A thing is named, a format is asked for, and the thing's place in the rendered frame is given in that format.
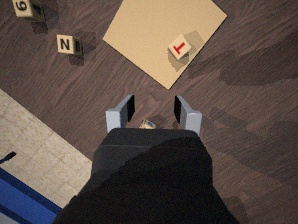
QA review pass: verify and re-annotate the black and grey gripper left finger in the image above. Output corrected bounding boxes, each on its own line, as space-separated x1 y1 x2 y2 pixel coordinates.
106 95 135 133

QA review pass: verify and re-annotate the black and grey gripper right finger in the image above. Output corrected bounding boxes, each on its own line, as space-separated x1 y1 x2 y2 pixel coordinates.
174 96 202 136

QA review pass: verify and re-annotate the tan flat mat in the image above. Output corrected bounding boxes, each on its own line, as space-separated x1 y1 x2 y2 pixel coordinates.
103 0 227 90

